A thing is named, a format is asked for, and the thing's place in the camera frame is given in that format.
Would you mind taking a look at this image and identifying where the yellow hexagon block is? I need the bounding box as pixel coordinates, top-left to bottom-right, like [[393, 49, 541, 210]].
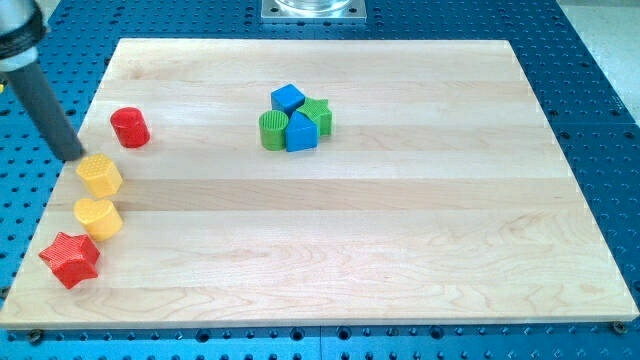
[[76, 154, 123, 198]]

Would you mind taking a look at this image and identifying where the green star block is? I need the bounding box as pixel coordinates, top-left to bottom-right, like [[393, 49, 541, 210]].
[[297, 97, 333, 136]]

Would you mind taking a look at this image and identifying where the yellow heart block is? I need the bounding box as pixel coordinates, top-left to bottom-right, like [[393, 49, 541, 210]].
[[73, 198, 123, 242]]

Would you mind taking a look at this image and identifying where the red cylinder block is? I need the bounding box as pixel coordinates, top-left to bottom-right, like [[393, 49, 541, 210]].
[[110, 107, 151, 148]]

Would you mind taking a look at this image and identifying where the blue triangle block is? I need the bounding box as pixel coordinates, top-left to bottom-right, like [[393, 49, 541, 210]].
[[285, 111, 319, 152]]

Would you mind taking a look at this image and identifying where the light wooden board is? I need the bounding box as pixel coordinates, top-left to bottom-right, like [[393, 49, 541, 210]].
[[1, 38, 639, 330]]

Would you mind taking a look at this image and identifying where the red star block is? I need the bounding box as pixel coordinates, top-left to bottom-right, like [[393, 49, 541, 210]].
[[39, 232, 100, 289]]

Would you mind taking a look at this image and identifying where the green cylinder block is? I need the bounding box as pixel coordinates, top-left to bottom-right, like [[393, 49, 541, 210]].
[[258, 110, 289, 151]]

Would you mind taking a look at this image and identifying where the blue cube block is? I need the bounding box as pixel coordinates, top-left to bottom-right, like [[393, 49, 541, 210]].
[[271, 84, 306, 116]]

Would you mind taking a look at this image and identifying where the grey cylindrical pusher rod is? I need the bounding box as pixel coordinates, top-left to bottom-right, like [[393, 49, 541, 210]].
[[6, 62, 85, 161]]

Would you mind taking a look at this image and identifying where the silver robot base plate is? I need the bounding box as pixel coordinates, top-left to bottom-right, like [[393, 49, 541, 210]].
[[260, 0, 367, 23]]

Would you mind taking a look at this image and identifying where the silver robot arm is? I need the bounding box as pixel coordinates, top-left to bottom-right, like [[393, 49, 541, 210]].
[[1, 0, 84, 161]]

